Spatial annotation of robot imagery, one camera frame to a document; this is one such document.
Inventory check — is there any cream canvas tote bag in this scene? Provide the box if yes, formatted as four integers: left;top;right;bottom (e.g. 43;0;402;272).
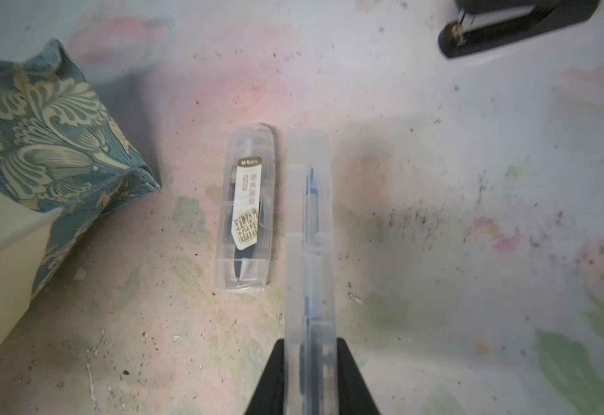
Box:
0;40;160;344

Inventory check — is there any black stapler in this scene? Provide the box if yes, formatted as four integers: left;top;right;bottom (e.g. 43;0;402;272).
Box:
438;1;600;59

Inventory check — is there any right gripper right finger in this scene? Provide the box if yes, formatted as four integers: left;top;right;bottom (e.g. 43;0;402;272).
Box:
337;338;380;415

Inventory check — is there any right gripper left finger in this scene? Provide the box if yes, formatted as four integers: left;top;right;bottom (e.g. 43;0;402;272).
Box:
244;339;286;415

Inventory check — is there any clear compass set case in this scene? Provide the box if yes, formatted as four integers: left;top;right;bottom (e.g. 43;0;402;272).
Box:
215;124;276;292

